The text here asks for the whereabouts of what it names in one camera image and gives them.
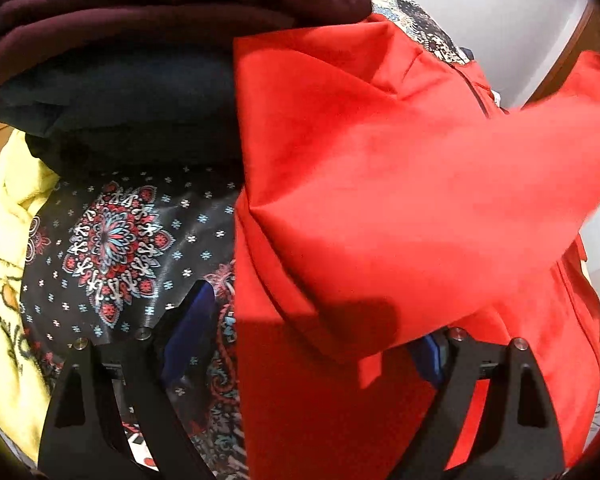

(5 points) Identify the red zip jacket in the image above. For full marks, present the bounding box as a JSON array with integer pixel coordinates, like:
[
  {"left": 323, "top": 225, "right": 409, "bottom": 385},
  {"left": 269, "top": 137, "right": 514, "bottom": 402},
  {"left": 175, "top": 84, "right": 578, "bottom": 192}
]
[{"left": 234, "top": 15, "right": 600, "bottom": 479}]

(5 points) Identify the yellow printed garment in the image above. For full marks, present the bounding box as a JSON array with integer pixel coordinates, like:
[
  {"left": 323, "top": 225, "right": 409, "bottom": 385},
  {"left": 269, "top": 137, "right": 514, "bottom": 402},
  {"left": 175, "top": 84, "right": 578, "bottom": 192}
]
[{"left": 0, "top": 129, "right": 58, "bottom": 462}]

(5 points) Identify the patchwork patterned bedspread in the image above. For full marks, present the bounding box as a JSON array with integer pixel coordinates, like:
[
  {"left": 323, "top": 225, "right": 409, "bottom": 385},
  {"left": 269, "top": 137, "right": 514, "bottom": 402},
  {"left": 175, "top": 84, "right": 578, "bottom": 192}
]
[{"left": 18, "top": 0, "right": 474, "bottom": 480}]

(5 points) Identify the dark navy folded garment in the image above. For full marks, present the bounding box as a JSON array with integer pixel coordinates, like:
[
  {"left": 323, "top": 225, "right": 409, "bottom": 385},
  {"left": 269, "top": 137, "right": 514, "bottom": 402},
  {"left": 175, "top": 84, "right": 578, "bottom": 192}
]
[{"left": 0, "top": 54, "right": 242, "bottom": 178}]

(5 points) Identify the maroon folded garment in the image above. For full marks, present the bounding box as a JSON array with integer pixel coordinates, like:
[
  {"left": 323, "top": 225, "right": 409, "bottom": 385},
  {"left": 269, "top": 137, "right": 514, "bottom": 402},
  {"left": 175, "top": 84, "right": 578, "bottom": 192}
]
[{"left": 0, "top": 0, "right": 372, "bottom": 84}]

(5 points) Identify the wooden wardrobe with sliding door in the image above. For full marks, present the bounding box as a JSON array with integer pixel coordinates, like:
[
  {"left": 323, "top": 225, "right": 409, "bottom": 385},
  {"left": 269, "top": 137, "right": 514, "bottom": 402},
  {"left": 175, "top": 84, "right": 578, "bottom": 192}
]
[{"left": 527, "top": 3, "right": 600, "bottom": 104}]

